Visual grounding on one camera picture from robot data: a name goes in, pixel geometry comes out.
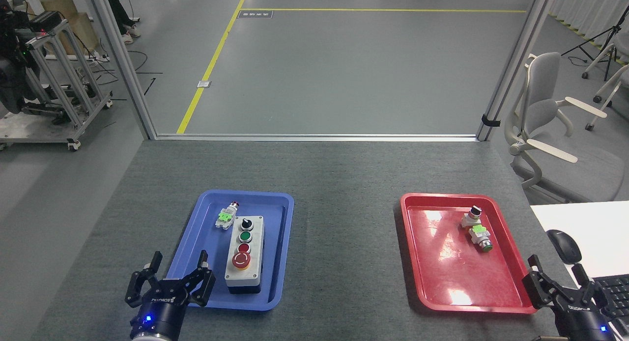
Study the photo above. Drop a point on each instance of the blue plastic tray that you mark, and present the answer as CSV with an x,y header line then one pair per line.
x,y
206,242

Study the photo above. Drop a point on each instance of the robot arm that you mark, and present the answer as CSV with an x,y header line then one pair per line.
x,y
155,338

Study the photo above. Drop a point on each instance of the dark floor label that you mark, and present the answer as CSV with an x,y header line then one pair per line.
x,y
255,14

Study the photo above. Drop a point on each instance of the black tripod stand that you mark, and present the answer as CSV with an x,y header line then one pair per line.
x,y
602,35

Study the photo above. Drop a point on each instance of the black computer mouse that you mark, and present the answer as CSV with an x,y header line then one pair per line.
x,y
564,246

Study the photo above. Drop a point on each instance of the black-knob selector switch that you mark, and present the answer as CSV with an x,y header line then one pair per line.
x,y
471,217

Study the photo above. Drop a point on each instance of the wooden crate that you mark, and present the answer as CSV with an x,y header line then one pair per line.
x,y
73,24

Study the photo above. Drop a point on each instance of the grey office chair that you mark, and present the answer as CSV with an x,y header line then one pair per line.
x,y
540,110

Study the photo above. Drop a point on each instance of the silver frame post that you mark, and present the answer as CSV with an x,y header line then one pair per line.
x,y
123,66
513,66

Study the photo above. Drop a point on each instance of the green-headed push button switch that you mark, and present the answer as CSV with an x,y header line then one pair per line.
x,y
480,236

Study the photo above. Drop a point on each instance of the aluminium frame cart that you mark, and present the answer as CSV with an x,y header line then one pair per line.
x,y
73,93

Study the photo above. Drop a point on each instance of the person's legs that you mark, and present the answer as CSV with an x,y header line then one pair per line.
x,y
118,9

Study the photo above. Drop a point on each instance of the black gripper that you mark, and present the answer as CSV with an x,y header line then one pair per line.
x,y
159,314
580,324

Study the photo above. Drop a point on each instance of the white-framed wheeled chair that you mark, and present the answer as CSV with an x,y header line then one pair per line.
x,y
612,83

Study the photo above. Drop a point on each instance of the grey four-button control box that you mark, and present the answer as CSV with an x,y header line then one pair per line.
x,y
244,252

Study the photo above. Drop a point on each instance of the black keyboard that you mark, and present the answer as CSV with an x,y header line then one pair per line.
x,y
619,297

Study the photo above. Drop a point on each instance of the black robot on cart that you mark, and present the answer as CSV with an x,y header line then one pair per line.
x,y
12,80

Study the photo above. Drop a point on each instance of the metal floor socket plate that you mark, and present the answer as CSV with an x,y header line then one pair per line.
x,y
204,84

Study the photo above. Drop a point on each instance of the red plastic tray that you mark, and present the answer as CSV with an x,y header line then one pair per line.
x,y
452,272

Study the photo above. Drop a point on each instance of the red-headed push button switch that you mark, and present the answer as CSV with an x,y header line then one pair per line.
x,y
226,217

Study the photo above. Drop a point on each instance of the black post clip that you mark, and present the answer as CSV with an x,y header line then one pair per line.
x,y
490,121

